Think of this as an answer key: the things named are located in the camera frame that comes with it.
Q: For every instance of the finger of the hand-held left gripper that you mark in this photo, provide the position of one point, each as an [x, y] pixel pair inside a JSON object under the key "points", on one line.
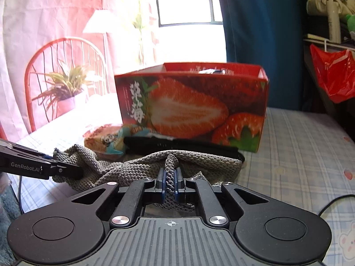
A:
{"points": [[68, 170]]}

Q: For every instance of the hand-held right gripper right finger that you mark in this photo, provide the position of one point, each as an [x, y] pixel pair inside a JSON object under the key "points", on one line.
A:
{"points": [[179, 185]]}

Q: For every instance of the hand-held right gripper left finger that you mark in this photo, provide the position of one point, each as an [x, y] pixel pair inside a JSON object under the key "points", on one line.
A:
{"points": [[164, 184]]}

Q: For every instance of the grey knitted cloth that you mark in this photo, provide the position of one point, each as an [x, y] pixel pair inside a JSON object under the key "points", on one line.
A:
{"points": [[138, 169]]}

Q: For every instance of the panda print snack packet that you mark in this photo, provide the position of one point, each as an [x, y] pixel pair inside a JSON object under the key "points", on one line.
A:
{"points": [[108, 141]]}

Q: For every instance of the red strawberry print box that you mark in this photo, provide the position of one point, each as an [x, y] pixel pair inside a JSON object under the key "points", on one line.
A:
{"points": [[194, 105]]}

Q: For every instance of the teal fuzzy cloth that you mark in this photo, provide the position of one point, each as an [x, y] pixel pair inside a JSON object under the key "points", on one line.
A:
{"points": [[7, 227]]}

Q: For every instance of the plaid bed sheet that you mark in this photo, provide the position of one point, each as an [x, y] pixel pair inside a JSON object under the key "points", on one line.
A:
{"points": [[299, 158]]}

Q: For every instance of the pink printed backdrop cloth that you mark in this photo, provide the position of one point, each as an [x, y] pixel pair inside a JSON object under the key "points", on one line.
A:
{"points": [[55, 47]]}

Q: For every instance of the dark blue curtain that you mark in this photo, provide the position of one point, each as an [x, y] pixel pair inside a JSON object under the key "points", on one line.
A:
{"points": [[263, 41]]}

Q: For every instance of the window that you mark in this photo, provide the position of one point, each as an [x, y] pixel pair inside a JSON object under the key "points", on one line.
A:
{"points": [[191, 2]]}

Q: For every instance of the red plastic bag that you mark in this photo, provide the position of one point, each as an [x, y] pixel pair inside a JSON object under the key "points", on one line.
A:
{"points": [[332, 74]]}

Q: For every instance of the book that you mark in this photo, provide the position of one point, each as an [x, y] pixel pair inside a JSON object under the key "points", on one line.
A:
{"points": [[316, 36]]}

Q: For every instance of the white spray bottle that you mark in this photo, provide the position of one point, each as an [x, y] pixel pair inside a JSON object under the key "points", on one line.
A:
{"points": [[334, 25]]}

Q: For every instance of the green plush toy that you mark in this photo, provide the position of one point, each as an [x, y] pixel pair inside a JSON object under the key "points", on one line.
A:
{"points": [[350, 25]]}

